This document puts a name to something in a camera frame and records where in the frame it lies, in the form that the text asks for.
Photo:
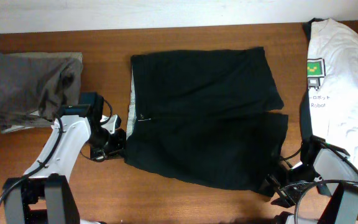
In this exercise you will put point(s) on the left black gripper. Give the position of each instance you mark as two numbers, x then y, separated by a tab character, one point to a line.
119	144

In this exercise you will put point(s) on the white printed t-shirt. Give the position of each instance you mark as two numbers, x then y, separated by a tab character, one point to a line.
332	73

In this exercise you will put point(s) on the black shorts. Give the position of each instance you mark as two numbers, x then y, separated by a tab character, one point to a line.
212	118

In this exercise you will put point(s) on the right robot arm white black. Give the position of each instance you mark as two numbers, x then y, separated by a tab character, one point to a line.
324	167

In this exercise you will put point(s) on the grey folded garment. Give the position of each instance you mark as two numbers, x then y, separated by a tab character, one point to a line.
34	85

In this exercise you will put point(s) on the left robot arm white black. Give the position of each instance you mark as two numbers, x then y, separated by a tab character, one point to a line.
43	194

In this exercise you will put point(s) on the dark garment under t-shirt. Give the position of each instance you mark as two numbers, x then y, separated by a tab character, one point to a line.
305	118

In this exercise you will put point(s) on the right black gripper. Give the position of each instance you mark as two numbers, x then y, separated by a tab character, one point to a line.
288	198

